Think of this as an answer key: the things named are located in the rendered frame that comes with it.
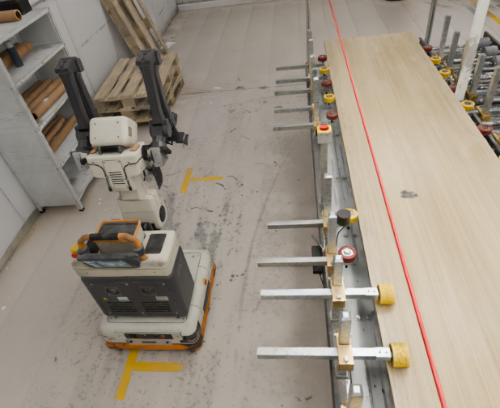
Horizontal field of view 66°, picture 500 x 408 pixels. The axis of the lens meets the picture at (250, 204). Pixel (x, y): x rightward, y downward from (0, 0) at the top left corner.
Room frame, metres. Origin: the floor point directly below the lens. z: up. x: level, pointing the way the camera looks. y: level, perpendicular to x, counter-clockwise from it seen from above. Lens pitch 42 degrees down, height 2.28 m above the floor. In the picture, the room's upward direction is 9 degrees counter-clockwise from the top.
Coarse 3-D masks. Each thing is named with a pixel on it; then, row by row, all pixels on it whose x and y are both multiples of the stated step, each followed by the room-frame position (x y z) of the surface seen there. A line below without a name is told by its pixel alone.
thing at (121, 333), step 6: (120, 330) 1.32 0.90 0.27; (126, 330) 1.31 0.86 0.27; (132, 330) 1.30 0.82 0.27; (138, 330) 1.30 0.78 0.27; (144, 330) 1.29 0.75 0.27; (150, 330) 1.28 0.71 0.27; (156, 330) 1.28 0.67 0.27; (162, 330) 1.27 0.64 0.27; (168, 330) 1.26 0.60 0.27; (174, 330) 1.26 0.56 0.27; (120, 336) 1.31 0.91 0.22; (126, 336) 1.30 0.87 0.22; (132, 336) 1.29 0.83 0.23; (138, 336) 1.29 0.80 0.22; (144, 336) 1.28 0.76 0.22; (150, 336) 1.27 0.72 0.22; (156, 336) 1.26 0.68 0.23; (162, 336) 1.25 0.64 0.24; (168, 336) 1.25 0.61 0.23; (174, 336) 1.24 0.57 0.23; (180, 336) 1.23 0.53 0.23
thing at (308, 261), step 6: (258, 258) 1.20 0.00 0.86; (264, 258) 1.19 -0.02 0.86; (270, 258) 1.18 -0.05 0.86; (276, 258) 1.18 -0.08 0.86; (282, 258) 1.17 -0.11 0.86; (288, 258) 1.17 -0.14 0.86; (294, 258) 1.16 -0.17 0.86; (300, 258) 1.15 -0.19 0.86; (306, 258) 1.15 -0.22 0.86; (312, 258) 1.14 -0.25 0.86; (318, 258) 1.14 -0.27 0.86; (324, 258) 1.13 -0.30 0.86; (258, 264) 1.17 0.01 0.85; (264, 264) 1.17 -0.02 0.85; (270, 264) 1.16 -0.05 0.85; (276, 264) 1.15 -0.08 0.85; (282, 264) 1.15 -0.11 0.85; (288, 264) 1.14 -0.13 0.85; (294, 264) 1.14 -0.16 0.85; (300, 264) 1.13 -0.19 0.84; (306, 264) 1.13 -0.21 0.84; (312, 264) 1.12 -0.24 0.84; (318, 264) 1.12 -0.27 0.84; (324, 264) 1.11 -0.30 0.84; (348, 264) 1.09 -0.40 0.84
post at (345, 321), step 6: (342, 312) 0.68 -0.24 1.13; (348, 312) 0.67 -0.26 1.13; (342, 318) 0.66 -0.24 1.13; (348, 318) 0.66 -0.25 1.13; (342, 324) 0.66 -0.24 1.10; (348, 324) 0.65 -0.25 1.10; (342, 330) 0.65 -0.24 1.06; (348, 330) 0.65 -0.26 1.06; (342, 336) 0.65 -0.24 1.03; (348, 336) 0.65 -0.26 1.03; (342, 342) 0.65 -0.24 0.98; (348, 342) 0.65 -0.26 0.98; (342, 372) 0.65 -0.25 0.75
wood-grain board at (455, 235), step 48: (336, 48) 3.46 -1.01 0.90; (384, 48) 3.28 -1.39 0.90; (336, 96) 2.56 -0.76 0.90; (384, 96) 2.45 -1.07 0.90; (432, 96) 2.34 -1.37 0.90; (384, 144) 1.88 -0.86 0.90; (432, 144) 1.80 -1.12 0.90; (480, 144) 1.73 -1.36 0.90; (432, 192) 1.41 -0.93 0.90; (480, 192) 1.35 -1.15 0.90; (384, 240) 1.14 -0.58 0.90; (432, 240) 1.10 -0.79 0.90; (480, 240) 1.05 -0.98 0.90; (432, 288) 0.86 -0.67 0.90; (480, 288) 0.82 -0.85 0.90; (384, 336) 0.69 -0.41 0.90; (432, 336) 0.66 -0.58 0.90; (480, 336) 0.63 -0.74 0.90; (432, 384) 0.50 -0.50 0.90; (480, 384) 0.48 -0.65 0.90
